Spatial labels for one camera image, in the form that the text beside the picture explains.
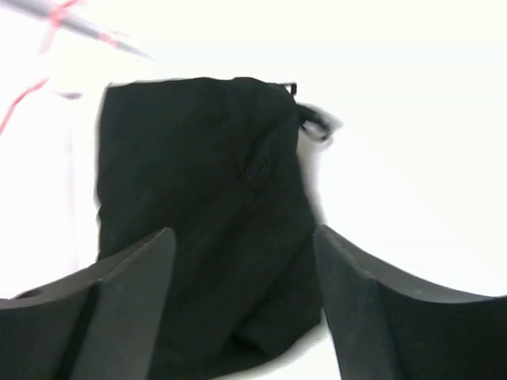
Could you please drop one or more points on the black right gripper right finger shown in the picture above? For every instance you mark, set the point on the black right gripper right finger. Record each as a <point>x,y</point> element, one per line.
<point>388,324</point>

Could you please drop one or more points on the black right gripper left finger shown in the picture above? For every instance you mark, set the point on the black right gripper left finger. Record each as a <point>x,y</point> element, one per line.
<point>98,323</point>

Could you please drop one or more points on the black trousers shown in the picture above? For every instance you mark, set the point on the black trousers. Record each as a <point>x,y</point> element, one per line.
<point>215,160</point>

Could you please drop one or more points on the pink wire hanger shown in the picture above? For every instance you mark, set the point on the pink wire hanger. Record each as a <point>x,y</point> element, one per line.
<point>36,55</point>

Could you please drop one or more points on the white metal clothes rack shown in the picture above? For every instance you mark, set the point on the white metal clothes rack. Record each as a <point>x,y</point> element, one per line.
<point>63,17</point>

